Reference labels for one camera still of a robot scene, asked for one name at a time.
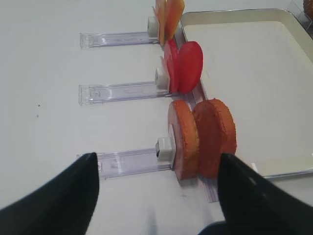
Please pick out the orange cheese slice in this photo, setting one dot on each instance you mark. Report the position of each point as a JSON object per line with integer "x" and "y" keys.
{"x": 173, "y": 12}
{"x": 159, "y": 11}

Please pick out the front orange cheese slice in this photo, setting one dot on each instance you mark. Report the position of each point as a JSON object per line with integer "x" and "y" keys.
{"x": 173, "y": 12}

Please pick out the round bread slice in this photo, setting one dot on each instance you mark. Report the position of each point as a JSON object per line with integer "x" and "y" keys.
{"x": 182, "y": 122}
{"x": 226, "y": 134}

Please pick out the rear orange cheese slice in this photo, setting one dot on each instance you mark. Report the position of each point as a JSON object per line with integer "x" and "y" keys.
{"x": 159, "y": 11}

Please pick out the front red tomato slice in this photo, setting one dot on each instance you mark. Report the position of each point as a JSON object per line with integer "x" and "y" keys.
{"x": 190, "y": 64}

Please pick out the clear rack near bread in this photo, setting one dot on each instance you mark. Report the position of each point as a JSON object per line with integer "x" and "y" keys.
{"x": 159, "y": 158}

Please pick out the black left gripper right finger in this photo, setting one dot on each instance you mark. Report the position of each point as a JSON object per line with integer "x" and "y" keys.
{"x": 252, "y": 205}

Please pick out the red tomato slice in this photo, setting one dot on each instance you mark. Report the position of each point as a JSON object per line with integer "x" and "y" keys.
{"x": 170, "y": 57}
{"x": 190, "y": 64}

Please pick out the white rectangular tray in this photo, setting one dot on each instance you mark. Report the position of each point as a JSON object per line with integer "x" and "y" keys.
{"x": 259, "y": 63}

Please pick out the rear red tomato slice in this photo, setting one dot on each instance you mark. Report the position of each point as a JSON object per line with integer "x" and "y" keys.
{"x": 170, "y": 57}

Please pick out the clear rack near cheese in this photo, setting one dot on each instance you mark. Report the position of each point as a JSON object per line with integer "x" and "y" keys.
{"x": 150, "y": 36}

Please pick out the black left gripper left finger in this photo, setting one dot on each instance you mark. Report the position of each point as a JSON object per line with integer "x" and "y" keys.
{"x": 63, "y": 206}

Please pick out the clear rack near tomato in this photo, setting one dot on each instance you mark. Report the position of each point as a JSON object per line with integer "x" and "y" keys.
{"x": 98, "y": 94}

